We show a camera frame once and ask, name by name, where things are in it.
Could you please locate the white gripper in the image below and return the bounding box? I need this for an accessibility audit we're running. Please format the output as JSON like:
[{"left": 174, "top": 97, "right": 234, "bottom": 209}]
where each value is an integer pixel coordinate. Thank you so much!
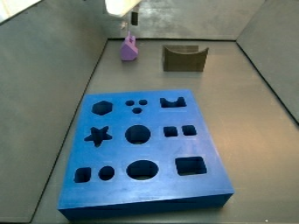
[{"left": 106, "top": 0, "right": 142, "bottom": 32}]

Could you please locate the purple three prong object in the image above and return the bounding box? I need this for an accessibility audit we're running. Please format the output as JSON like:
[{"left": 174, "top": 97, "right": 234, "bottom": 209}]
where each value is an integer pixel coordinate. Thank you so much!
[{"left": 121, "top": 33, "right": 138, "bottom": 61}]

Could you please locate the black curved fixture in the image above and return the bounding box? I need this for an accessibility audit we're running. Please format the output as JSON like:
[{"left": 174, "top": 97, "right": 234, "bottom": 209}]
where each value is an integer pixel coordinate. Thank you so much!
[{"left": 163, "top": 45, "right": 210, "bottom": 72}]

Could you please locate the blue foam shape block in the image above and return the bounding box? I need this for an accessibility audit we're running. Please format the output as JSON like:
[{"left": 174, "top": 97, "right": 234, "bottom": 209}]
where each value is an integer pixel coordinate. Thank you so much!
[{"left": 58, "top": 90, "right": 234, "bottom": 221}]

